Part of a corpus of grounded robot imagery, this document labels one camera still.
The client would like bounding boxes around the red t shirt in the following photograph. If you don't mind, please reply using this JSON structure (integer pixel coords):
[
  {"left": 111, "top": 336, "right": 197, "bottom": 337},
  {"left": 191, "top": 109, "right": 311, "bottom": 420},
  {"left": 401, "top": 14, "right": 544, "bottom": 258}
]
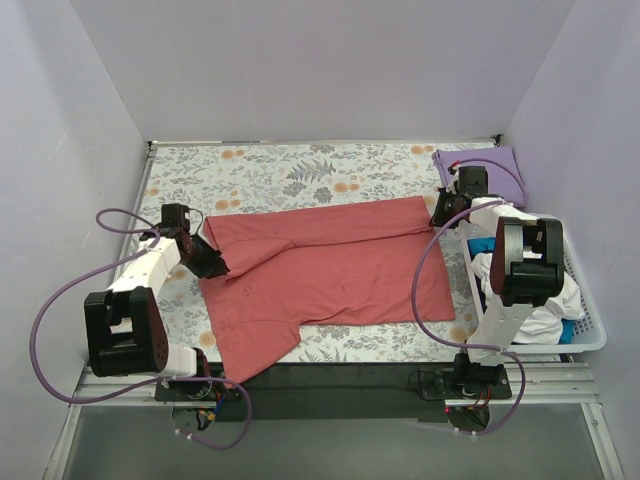
[{"left": 200, "top": 196, "right": 455, "bottom": 382}]

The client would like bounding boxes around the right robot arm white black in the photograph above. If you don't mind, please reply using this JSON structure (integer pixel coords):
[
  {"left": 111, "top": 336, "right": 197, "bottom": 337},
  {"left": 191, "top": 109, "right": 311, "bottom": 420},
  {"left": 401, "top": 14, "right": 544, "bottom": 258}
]
[{"left": 430, "top": 161, "right": 565, "bottom": 398}]

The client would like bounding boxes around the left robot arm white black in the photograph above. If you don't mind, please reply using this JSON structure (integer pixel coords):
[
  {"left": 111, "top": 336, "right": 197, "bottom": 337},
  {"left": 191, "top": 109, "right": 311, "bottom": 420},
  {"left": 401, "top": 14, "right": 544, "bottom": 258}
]
[{"left": 84, "top": 203, "right": 229, "bottom": 400}]

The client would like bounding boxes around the folded purple t shirt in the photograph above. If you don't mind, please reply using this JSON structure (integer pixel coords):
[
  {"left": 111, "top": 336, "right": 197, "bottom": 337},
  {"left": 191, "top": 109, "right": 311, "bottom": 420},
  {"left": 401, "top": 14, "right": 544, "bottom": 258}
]
[{"left": 432, "top": 146, "right": 529, "bottom": 207}]

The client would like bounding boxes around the blue t shirt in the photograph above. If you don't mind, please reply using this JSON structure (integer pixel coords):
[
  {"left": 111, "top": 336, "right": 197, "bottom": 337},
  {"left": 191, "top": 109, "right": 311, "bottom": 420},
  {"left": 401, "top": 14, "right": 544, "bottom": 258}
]
[{"left": 467, "top": 237, "right": 576, "bottom": 345}]

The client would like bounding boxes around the white t shirt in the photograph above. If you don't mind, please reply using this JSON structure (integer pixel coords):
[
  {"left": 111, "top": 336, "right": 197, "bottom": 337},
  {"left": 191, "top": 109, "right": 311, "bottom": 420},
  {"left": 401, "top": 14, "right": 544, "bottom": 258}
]
[{"left": 472, "top": 252, "right": 586, "bottom": 346}]

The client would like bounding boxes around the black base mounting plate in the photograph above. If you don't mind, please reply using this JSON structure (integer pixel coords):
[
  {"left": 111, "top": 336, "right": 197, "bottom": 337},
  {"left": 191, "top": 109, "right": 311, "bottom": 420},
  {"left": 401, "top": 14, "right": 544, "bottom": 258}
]
[{"left": 154, "top": 362, "right": 514, "bottom": 426}]

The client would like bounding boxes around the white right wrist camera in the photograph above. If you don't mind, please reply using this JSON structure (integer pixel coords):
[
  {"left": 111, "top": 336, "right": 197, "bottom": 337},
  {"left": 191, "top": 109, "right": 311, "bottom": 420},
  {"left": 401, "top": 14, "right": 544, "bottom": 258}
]
[{"left": 446, "top": 161, "right": 460, "bottom": 194}]

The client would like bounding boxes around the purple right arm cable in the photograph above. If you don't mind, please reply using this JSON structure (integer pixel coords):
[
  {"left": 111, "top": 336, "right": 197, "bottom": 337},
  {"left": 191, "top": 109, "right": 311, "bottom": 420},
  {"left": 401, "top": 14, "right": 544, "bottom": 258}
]
[{"left": 412, "top": 158, "right": 529, "bottom": 435}]

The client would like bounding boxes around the aluminium frame rail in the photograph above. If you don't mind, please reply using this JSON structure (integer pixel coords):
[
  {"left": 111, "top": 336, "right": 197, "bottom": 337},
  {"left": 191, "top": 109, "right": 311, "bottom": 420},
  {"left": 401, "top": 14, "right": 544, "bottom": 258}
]
[{"left": 46, "top": 361, "right": 624, "bottom": 479}]

